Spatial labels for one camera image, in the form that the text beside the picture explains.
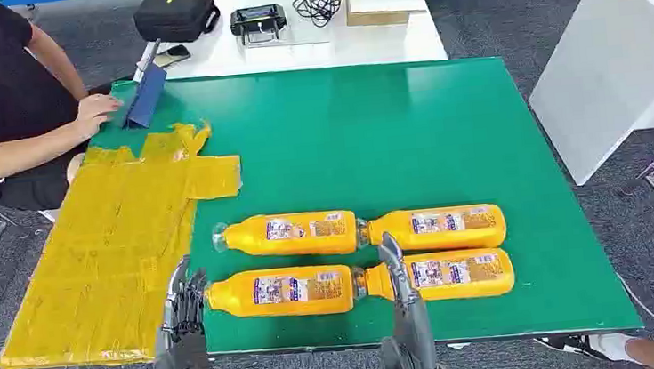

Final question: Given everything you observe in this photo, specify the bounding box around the person's right hand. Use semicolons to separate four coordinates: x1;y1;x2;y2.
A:
71;91;127;142

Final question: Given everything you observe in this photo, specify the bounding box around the long white table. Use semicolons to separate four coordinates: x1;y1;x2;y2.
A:
129;0;449;88

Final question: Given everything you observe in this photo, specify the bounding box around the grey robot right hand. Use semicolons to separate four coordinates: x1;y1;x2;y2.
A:
369;229;440;369

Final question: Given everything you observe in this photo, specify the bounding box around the coiled black cable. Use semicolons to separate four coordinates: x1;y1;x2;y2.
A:
291;0;345;31

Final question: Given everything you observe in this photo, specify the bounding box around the green table mat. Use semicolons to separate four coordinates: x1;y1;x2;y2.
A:
85;38;646;369

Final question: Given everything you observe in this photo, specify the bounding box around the black carry bag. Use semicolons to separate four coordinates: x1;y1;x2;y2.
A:
132;0;224;49

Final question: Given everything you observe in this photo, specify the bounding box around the white floor cable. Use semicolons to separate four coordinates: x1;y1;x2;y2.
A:
614;269;654;342

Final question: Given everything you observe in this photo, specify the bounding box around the white square table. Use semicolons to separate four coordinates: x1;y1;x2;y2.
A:
520;0;654;191

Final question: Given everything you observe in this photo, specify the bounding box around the black smartphone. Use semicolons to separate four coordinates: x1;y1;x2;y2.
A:
151;43;194;70

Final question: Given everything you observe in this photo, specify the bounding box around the black handheld controller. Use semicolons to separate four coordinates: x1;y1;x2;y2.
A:
228;3;290;46

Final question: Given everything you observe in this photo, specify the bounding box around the yellow plastic sheet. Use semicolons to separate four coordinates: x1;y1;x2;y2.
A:
0;117;259;369

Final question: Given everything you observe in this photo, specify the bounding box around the black and white shoe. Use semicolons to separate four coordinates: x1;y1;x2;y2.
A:
534;327;641;369

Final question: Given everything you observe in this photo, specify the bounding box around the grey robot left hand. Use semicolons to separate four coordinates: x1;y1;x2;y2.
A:
142;253;218;369

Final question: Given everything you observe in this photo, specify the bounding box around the orange drink bottle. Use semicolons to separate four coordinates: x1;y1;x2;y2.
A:
363;201;510;261
360;245;518;309
203;260;368;326
210;205;370;267

